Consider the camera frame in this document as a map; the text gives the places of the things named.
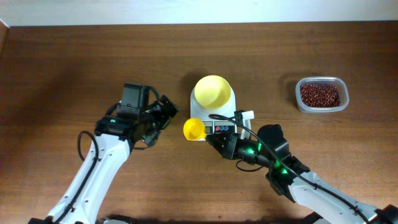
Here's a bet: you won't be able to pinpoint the yellow measuring scoop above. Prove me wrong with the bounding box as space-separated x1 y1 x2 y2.
183 118 206 141

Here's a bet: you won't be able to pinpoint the red beans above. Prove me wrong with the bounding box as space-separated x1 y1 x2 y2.
300 84 340 108

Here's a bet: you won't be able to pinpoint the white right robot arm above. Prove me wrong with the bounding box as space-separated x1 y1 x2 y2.
206 124 397 223

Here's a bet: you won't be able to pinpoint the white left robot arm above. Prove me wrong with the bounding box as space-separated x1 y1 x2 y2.
29 83 178 224

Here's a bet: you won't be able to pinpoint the white digital kitchen scale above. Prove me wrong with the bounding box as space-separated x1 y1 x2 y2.
190 85 238 142

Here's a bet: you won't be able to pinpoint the pale yellow bowl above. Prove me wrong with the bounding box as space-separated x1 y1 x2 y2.
194 75 231 109

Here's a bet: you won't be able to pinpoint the clear plastic bean container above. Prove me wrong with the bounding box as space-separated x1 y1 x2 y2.
295 77 349 113

